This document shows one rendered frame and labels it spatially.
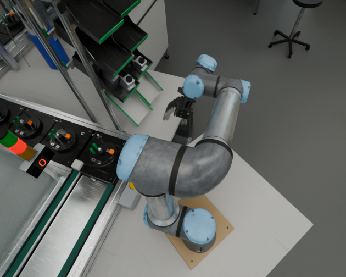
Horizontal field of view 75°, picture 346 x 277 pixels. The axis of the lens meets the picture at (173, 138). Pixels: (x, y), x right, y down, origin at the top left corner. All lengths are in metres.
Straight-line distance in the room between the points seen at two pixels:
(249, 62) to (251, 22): 0.81
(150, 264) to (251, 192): 0.59
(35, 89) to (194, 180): 1.59
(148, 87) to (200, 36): 2.19
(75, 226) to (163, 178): 0.81
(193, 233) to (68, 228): 0.63
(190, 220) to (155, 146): 0.42
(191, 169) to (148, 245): 0.75
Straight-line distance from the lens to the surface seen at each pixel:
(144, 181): 0.50
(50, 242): 1.26
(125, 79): 1.09
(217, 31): 3.55
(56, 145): 1.33
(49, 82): 1.90
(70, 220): 1.24
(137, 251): 1.17
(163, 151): 0.48
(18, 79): 2.06
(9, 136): 0.92
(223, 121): 0.60
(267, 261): 1.20
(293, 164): 2.40
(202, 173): 0.47
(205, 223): 0.85
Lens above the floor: 2.01
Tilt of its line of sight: 59 degrees down
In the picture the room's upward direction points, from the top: 7 degrees counter-clockwise
